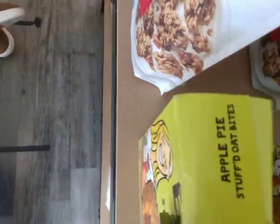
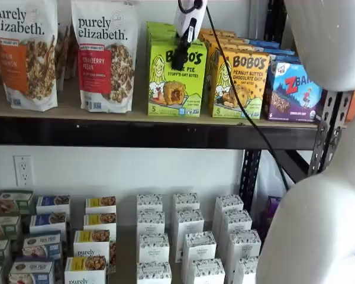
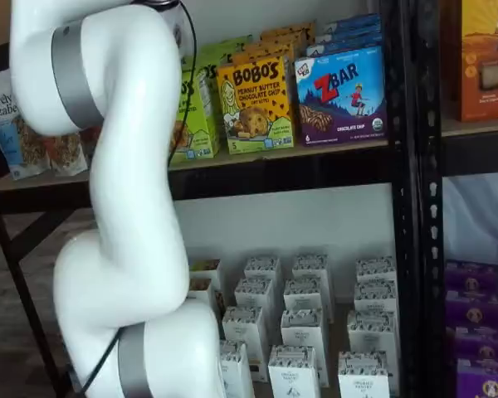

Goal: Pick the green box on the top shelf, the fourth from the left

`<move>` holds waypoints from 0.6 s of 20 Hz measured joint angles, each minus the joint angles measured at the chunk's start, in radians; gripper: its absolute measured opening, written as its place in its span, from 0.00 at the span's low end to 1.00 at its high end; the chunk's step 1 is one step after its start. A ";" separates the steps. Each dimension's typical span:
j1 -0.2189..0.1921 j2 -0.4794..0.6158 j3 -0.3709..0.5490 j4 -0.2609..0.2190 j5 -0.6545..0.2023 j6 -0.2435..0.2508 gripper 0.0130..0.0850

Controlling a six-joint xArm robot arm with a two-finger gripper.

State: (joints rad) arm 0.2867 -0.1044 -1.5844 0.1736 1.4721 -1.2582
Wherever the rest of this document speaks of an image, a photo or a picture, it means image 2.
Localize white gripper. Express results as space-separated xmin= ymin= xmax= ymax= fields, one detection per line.
xmin=169 ymin=0 xmax=208 ymax=70

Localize green Bobo's apple pie box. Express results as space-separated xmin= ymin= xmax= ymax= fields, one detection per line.
xmin=146 ymin=21 xmax=177 ymax=30
xmin=147 ymin=28 xmax=178 ymax=38
xmin=147 ymin=40 xmax=208 ymax=117
xmin=147 ymin=34 xmax=178 ymax=45

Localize yellow Bobo's peanut butter box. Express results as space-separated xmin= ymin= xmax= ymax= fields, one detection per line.
xmin=198 ymin=28 xmax=236 ymax=38
xmin=205 ymin=47 xmax=270 ymax=120
xmin=201 ymin=34 xmax=246 ymax=45
xmin=204 ymin=41 xmax=255 ymax=53

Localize blue purple Zbar box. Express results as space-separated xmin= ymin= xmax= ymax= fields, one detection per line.
xmin=248 ymin=38 xmax=280 ymax=50
xmin=263 ymin=57 xmax=326 ymax=122
xmin=256 ymin=46 xmax=296 ymax=57
xmin=267 ymin=53 xmax=302 ymax=64

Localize black metal shelf rack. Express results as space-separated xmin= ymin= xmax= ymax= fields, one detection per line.
xmin=0 ymin=0 xmax=348 ymax=215

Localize light wooden shelf board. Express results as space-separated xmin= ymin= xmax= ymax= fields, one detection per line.
xmin=0 ymin=73 xmax=319 ymax=128

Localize white patterned pantry box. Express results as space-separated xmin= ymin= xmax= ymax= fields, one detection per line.
xmin=173 ymin=192 xmax=201 ymax=212
xmin=182 ymin=232 xmax=217 ymax=267
xmin=138 ymin=233 xmax=170 ymax=264
xmin=212 ymin=194 xmax=244 ymax=237
xmin=233 ymin=256 xmax=260 ymax=284
xmin=136 ymin=193 xmax=163 ymax=214
xmin=220 ymin=209 xmax=253 ymax=237
xmin=191 ymin=259 xmax=225 ymax=284
xmin=226 ymin=230 xmax=262 ymax=264
xmin=136 ymin=262 xmax=172 ymax=284
xmin=137 ymin=210 xmax=166 ymax=237
xmin=171 ymin=209 xmax=205 ymax=261

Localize yellow label granola box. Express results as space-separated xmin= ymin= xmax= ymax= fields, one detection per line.
xmin=82 ymin=212 xmax=117 ymax=233
xmin=85 ymin=196 xmax=117 ymax=214
xmin=73 ymin=230 xmax=118 ymax=261
xmin=64 ymin=256 xmax=109 ymax=284

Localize blue label granola box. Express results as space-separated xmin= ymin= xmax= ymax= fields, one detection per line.
xmin=8 ymin=260 xmax=56 ymax=284
xmin=29 ymin=212 xmax=67 ymax=234
xmin=36 ymin=195 xmax=71 ymax=215
xmin=22 ymin=233 xmax=62 ymax=261

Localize red label granola bag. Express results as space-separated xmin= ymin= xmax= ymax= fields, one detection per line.
xmin=70 ymin=0 xmax=140 ymax=114

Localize translucent plastic sheet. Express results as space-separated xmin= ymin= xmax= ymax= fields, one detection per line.
xmin=256 ymin=150 xmax=293 ymax=198

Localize orange label granola bag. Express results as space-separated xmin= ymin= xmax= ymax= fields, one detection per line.
xmin=0 ymin=0 xmax=59 ymax=112

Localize purely elizabeth small boxes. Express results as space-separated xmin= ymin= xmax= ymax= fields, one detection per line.
xmin=0 ymin=189 xmax=264 ymax=284

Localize black plugged gripper cable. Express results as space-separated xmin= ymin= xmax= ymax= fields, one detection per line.
xmin=177 ymin=0 xmax=204 ymax=14

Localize white wall power outlet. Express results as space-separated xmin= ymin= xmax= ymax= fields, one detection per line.
xmin=14 ymin=156 xmax=34 ymax=188

